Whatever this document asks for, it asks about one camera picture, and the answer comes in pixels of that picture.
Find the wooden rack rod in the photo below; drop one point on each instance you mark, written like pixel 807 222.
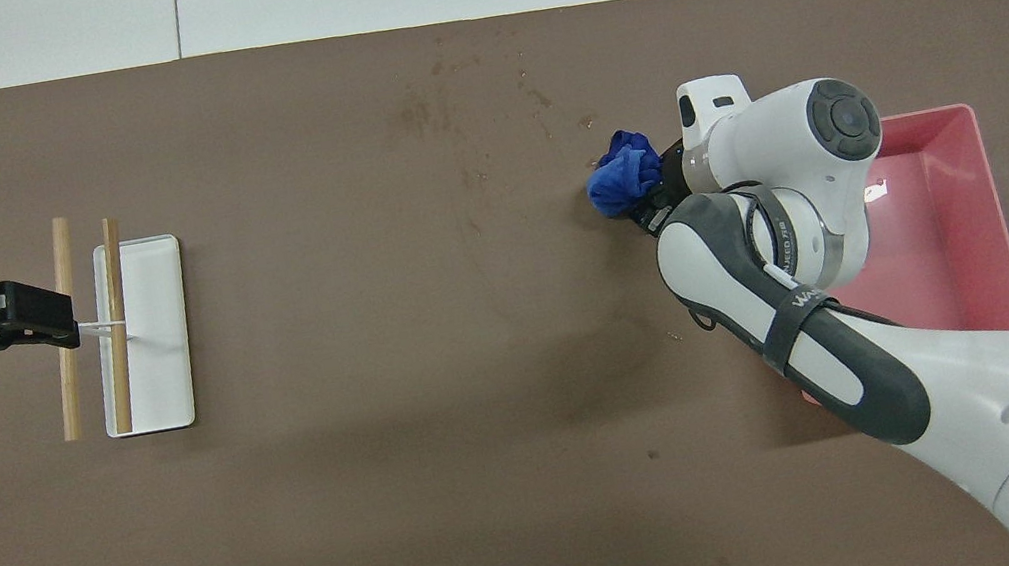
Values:
pixel 108 275
pixel 59 252

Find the white towel rack base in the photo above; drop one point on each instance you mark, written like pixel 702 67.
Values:
pixel 159 338

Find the brown table mat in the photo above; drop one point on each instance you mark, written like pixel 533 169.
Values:
pixel 430 386

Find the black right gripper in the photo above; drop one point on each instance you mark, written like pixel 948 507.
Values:
pixel 675 175

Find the pink plastic bin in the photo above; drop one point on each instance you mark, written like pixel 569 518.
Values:
pixel 955 252

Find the blue towel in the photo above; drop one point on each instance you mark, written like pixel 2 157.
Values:
pixel 624 173

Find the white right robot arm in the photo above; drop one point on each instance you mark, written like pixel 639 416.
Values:
pixel 844 128

